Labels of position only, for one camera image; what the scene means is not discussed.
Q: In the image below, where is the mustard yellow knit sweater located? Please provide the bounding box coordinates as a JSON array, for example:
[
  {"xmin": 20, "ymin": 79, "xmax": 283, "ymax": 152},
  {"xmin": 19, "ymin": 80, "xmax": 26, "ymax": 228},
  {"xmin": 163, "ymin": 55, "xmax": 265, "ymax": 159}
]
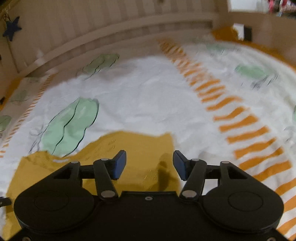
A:
[{"xmin": 1, "ymin": 131, "xmax": 182, "ymax": 241}]

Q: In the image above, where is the white leaf-print duvet cover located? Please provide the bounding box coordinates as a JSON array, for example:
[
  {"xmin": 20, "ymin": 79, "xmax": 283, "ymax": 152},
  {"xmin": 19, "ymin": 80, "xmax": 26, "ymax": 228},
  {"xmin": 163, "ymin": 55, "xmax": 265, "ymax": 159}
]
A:
[{"xmin": 1, "ymin": 40, "xmax": 295, "ymax": 240}]

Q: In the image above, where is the orange bed sheet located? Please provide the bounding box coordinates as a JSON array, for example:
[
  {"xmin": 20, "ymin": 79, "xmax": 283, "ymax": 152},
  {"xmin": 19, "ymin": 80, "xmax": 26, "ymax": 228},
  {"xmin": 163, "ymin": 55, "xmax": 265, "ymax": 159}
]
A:
[{"xmin": 211, "ymin": 27, "xmax": 295, "ymax": 70}]

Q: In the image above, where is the light wooden bed frame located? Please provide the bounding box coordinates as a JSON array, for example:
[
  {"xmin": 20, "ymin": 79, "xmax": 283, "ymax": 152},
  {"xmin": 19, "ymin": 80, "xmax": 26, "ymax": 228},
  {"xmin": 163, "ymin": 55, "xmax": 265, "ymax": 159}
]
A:
[{"xmin": 1, "ymin": 1, "xmax": 295, "ymax": 97}]

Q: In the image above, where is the pile of red clothes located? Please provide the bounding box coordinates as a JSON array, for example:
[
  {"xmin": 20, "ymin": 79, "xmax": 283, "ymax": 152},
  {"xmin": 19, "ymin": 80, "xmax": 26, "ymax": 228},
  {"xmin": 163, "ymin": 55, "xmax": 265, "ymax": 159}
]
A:
[{"xmin": 267, "ymin": 0, "xmax": 295, "ymax": 15}]

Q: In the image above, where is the dark blue star ornament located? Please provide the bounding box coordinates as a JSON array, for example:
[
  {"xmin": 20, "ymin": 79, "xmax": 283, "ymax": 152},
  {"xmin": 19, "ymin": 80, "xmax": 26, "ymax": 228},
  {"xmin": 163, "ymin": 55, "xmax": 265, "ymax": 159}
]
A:
[{"xmin": 3, "ymin": 16, "xmax": 22, "ymax": 42}]

